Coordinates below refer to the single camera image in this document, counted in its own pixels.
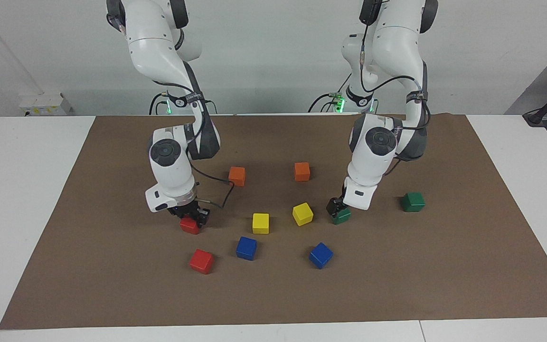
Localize blue wooden block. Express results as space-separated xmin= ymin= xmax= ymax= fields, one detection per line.
xmin=236 ymin=236 xmax=258 ymax=261
xmin=309 ymin=242 xmax=334 ymax=270

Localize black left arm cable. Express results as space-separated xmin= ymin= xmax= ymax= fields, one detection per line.
xmin=357 ymin=0 xmax=433 ymax=131

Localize black base cable bundle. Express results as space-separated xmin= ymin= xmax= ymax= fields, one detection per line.
xmin=149 ymin=92 xmax=170 ymax=115
xmin=308 ymin=71 xmax=352 ymax=113

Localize white wall power strip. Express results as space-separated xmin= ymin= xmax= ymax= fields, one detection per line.
xmin=19 ymin=93 xmax=71 ymax=116

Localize yellow wooden block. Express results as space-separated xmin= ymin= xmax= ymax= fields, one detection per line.
xmin=292 ymin=202 xmax=314 ymax=227
xmin=252 ymin=213 xmax=270 ymax=235

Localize brown table mat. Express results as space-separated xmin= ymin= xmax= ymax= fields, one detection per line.
xmin=0 ymin=114 xmax=547 ymax=330

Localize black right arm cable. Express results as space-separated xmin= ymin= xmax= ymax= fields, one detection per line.
xmin=152 ymin=81 xmax=235 ymax=209

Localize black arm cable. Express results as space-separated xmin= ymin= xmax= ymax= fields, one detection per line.
xmin=152 ymin=81 xmax=235 ymax=209
xmin=357 ymin=0 xmax=433 ymax=131

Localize red wooden block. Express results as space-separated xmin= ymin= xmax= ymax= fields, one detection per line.
xmin=180 ymin=217 xmax=201 ymax=235
xmin=189 ymin=249 xmax=215 ymax=275

